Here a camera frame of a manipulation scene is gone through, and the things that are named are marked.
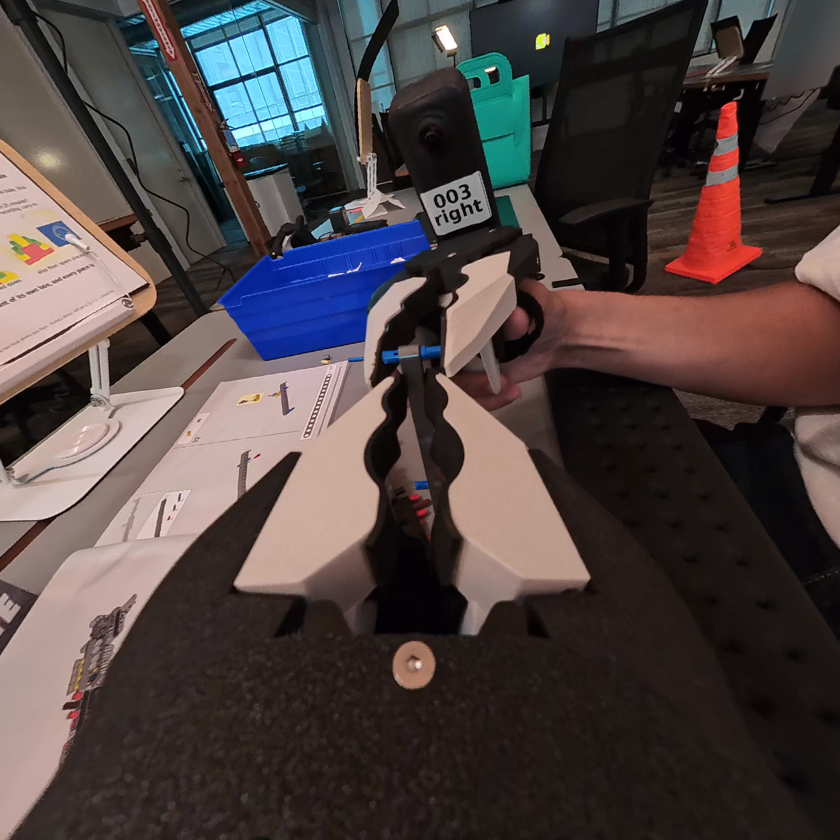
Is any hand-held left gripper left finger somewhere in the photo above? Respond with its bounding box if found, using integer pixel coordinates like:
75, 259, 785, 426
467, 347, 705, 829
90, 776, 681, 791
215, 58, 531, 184
234, 374, 406, 636

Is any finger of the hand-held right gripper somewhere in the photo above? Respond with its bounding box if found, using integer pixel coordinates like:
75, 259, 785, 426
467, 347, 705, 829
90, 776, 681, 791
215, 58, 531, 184
363, 274, 434, 388
444, 252, 517, 378

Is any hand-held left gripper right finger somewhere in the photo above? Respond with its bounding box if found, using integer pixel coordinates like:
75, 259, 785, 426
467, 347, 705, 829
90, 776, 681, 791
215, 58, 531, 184
425, 371, 592, 636

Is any grey lego car chassis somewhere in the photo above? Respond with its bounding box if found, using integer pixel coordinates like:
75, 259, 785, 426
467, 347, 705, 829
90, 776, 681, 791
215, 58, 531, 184
390, 481, 435, 540

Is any long dark grey lego beam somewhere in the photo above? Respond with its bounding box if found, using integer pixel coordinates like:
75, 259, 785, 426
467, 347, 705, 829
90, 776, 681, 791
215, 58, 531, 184
398, 357, 448, 547

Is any person's right forearm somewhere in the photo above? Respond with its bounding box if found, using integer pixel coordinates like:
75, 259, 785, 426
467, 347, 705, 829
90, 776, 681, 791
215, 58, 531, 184
558, 279, 840, 409

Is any open lego instruction booklet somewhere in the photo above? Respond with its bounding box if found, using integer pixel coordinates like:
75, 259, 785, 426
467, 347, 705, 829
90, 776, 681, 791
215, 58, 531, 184
0, 360, 350, 821

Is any yellow car lego box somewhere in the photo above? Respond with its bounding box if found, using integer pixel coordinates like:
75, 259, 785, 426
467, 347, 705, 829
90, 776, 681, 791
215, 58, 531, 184
0, 580, 38, 651

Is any person's right hand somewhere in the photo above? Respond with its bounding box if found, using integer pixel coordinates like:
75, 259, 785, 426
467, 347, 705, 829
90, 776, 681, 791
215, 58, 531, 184
451, 277, 573, 412

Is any teal felt bag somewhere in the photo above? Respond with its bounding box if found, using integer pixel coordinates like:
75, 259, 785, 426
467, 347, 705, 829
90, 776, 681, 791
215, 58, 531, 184
455, 53, 532, 192

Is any curved wooden desk lamp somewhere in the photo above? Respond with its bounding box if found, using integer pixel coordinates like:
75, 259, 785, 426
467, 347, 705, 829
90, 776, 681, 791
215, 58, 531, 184
353, 0, 407, 221

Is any blue storage bin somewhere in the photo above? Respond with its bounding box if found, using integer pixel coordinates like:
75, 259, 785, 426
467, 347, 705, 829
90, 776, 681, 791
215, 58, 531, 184
216, 219, 432, 362

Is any black curved headset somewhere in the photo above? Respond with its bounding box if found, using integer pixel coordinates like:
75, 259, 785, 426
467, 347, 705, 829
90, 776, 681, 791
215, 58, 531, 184
265, 216, 313, 257

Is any black mesh office chair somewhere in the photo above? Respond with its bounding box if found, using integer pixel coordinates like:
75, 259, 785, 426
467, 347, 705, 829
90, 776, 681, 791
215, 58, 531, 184
534, 0, 710, 294

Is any large paned window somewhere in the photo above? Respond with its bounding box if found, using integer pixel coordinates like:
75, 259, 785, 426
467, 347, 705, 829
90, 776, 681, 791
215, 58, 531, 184
186, 12, 329, 149

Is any orange traffic cone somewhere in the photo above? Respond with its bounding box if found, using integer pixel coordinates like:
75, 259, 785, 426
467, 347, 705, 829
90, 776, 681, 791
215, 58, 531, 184
664, 101, 764, 285

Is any white book stand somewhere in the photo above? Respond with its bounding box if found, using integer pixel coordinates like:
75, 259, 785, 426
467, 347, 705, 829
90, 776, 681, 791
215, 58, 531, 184
0, 138, 185, 523

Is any black tripod pole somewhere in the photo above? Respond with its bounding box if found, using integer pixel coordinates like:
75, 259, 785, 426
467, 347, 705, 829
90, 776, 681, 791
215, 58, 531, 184
12, 0, 211, 316

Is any brick picture instruction sheet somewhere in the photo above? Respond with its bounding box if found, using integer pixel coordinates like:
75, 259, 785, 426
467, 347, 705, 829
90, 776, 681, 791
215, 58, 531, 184
0, 147, 149, 368

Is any dark wall screen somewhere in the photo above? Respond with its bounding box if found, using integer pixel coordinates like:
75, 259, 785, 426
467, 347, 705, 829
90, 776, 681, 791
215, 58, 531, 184
469, 0, 600, 90

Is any wooden post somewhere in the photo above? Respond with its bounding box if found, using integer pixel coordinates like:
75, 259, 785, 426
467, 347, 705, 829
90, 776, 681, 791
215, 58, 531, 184
136, 0, 274, 257

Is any black cable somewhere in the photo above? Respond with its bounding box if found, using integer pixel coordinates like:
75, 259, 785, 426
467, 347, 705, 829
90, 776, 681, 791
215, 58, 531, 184
36, 13, 193, 265

